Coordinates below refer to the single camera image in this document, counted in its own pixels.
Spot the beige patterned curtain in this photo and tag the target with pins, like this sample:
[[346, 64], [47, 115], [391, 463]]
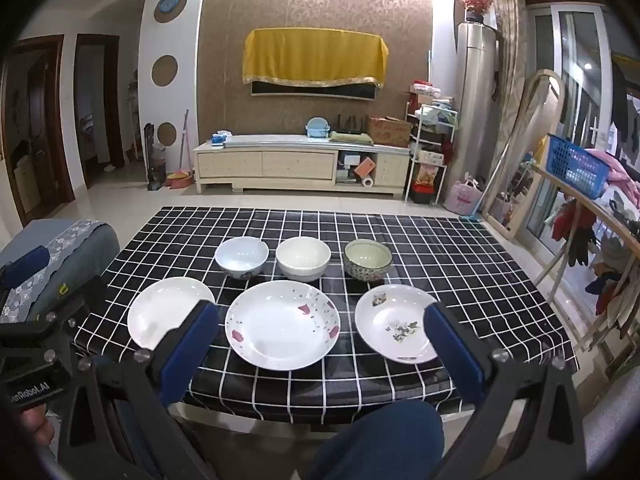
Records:
[[511, 60]]

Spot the round wall disc blue plate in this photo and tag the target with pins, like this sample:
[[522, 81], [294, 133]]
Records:
[[170, 6]]

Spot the round brown wall disc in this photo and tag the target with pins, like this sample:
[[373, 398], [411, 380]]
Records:
[[165, 70], [167, 133]]

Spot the broom with red dustpan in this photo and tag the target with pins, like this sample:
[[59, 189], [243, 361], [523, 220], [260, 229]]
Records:
[[181, 175]]

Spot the upright vacuum cleaner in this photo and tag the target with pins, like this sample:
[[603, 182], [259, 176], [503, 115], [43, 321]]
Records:
[[155, 165]]

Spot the blue plastic basket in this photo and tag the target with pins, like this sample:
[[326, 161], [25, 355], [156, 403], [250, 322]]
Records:
[[575, 167]]

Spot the dark wooden door frame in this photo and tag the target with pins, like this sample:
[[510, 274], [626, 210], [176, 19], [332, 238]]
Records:
[[116, 110]]

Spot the yellow cloth television cover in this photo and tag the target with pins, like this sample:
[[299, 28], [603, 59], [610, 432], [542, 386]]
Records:
[[315, 55]]

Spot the white paper roll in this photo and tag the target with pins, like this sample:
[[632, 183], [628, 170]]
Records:
[[368, 182]]

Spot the wooden clothes drying rack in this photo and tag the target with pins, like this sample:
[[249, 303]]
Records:
[[575, 200]]

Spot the blue and white box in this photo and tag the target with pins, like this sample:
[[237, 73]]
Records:
[[221, 139]]

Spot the white mop with blue head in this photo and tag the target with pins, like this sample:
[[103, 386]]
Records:
[[492, 175]]

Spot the green patterned bowl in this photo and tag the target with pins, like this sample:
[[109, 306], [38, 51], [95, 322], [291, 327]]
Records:
[[367, 259]]

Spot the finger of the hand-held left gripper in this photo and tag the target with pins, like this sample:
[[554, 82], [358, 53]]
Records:
[[27, 264], [75, 305]]

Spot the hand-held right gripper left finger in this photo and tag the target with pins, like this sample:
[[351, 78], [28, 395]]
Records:
[[196, 340]]

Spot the pink flower print plate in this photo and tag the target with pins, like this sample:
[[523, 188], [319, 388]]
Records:
[[280, 325]]

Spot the green folded towel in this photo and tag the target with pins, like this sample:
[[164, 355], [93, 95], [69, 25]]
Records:
[[350, 138]]

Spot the blue and white bowl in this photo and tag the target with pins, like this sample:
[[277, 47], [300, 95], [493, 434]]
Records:
[[241, 256]]

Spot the black router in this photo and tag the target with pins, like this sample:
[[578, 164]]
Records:
[[350, 127]]

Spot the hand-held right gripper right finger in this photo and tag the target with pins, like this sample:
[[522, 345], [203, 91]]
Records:
[[454, 345]]

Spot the brown cardboard box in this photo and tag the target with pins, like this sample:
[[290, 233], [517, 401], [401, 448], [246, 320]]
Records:
[[389, 132]]

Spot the orange box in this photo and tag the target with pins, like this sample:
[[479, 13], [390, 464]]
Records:
[[365, 169]]

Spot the glass sliding door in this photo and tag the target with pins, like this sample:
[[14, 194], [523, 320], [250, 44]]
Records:
[[565, 60]]

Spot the red flower vase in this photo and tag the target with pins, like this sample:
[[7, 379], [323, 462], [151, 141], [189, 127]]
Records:
[[476, 4]]

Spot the grey floral covered chair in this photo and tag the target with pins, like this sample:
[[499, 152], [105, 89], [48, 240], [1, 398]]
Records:
[[65, 255]]

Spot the black television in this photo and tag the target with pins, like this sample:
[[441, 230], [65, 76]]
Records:
[[310, 91]]

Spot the plain white plate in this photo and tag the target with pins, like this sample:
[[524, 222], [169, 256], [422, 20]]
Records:
[[160, 305]]

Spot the silver floor air conditioner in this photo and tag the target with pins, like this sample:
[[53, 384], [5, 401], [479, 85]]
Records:
[[477, 110]]

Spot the pile of hanging clothes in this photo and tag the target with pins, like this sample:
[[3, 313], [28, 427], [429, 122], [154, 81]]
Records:
[[615, 240]]

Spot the person's blue trouser leg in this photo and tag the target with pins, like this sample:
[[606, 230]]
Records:
[[380, 445]]

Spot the pink bag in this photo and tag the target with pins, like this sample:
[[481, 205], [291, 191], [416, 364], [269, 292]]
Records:
[[462, 199]]

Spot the plain white bowl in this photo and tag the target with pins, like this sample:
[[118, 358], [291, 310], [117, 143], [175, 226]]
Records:
[[303, 257]]

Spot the person's left hand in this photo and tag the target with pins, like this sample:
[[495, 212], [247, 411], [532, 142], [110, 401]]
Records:
[[34, 425]]

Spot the light blue plastic container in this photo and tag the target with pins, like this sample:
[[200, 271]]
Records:
[[316, 127]]

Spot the black white grid tablecloth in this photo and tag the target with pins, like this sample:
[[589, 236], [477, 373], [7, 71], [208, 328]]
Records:
[[450, 270]]

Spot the cream television cabinet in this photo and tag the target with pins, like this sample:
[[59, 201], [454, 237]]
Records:
[[280, 165]]

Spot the green leaf print plate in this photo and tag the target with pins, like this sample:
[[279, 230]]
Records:
[[395, 315]]

